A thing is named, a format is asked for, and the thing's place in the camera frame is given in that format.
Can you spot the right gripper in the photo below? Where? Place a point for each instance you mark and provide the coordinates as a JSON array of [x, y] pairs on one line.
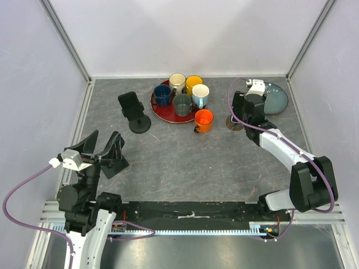
[[239, 98]]

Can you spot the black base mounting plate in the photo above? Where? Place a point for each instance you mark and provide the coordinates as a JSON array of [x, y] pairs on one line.
[[191, 216]]

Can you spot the black angled phone stand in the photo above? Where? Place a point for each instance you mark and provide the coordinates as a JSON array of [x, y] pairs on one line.
[[117, 167]]

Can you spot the orange mug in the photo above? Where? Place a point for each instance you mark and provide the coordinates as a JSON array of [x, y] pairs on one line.
[[203, 121]]

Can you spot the black round-base phone stand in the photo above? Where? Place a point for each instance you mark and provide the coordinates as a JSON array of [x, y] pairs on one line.
[[141, 125]]

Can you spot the blue ceramic plate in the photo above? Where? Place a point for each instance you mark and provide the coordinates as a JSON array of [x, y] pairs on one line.
[[276, 99]]

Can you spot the light blue white mug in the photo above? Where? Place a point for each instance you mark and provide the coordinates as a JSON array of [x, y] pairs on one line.
[[200, 94]]

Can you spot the black phone on stand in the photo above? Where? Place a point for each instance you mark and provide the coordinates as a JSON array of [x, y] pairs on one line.
[[131, 107]]

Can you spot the yellow mug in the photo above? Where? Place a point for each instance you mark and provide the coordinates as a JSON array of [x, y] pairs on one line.
[[191, 82]]

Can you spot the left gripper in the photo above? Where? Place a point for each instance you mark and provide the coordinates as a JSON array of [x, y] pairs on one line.
[[88, 145]]

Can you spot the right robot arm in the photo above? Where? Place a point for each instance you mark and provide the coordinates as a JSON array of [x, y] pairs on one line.
[[312, 184]]

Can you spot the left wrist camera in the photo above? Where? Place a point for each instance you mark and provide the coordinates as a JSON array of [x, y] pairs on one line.
[[69, 159]]

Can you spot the dark blue mug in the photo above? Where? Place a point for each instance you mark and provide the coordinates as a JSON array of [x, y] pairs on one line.
[[161, 96]]

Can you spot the red round tray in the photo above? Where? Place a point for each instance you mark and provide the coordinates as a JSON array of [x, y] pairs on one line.
[[168, 113]]

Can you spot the grey glass mug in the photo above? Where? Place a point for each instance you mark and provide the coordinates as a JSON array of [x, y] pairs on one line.
[[183, 105]]

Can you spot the slotted cable duct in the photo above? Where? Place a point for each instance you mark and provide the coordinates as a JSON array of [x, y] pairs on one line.
[[253, 230]]

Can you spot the cream mug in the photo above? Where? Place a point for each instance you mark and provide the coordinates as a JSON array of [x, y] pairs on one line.
[[177, 83]]

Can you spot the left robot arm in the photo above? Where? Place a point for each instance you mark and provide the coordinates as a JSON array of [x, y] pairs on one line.
[[88, 215]]

